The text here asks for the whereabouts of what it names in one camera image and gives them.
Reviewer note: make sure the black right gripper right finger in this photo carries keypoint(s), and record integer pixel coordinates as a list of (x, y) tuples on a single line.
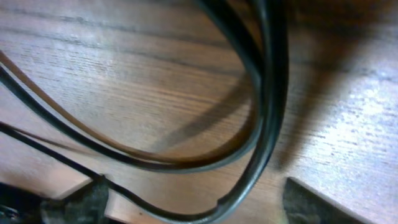
[(304, 205)]

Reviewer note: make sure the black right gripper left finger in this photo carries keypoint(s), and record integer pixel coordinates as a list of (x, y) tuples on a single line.
[(86, 205)]

